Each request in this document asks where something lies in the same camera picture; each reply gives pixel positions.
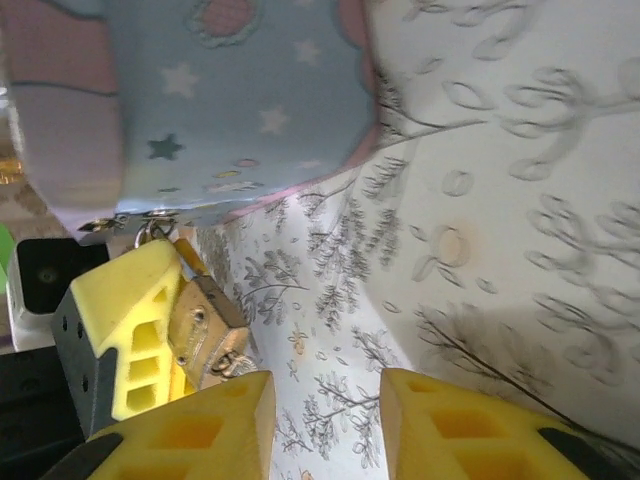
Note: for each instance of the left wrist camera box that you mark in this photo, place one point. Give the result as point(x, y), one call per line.
point(45, 280)

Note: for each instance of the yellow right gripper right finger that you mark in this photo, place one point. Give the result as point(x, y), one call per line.
point(475, 440)

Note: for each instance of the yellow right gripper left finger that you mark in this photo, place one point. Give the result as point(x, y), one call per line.
point(200, 435)

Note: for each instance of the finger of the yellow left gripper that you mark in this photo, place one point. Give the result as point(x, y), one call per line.
point(130, 300)
point(181, 382)

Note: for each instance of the brass padlock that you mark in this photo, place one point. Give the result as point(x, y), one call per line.
point(200, 320)

